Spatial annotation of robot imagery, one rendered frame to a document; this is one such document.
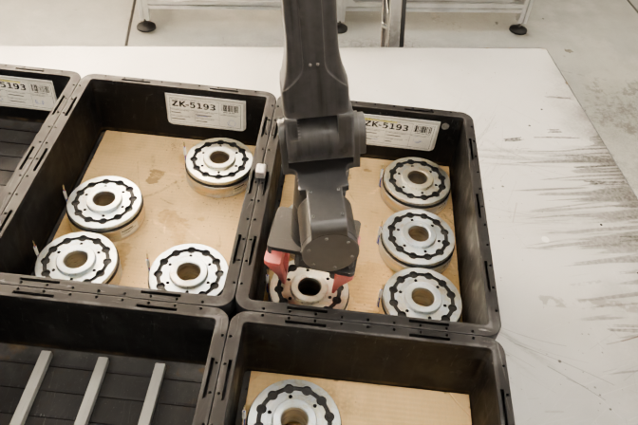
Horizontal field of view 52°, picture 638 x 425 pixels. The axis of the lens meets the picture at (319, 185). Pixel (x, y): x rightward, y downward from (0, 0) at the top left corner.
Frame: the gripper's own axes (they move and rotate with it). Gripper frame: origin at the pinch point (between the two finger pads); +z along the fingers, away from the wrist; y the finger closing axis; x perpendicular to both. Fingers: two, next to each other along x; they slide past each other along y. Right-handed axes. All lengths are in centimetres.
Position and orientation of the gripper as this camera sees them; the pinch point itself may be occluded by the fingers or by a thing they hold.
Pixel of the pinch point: (309, 280)
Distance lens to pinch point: 83.8
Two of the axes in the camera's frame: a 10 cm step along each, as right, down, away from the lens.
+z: -0.8, 7.1, 7.0
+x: 1.7, -6.8, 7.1
